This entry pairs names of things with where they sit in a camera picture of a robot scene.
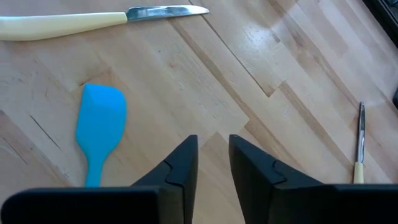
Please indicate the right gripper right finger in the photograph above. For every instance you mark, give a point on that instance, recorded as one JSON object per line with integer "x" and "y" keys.
{"x": 255, "y": 186}

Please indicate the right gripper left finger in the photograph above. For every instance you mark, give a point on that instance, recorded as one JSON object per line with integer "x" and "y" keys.
{"x": 180, "y": 174}

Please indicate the teal silicone spatula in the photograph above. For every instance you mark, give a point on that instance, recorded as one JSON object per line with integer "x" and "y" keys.
{"x": 99, "y": 118}

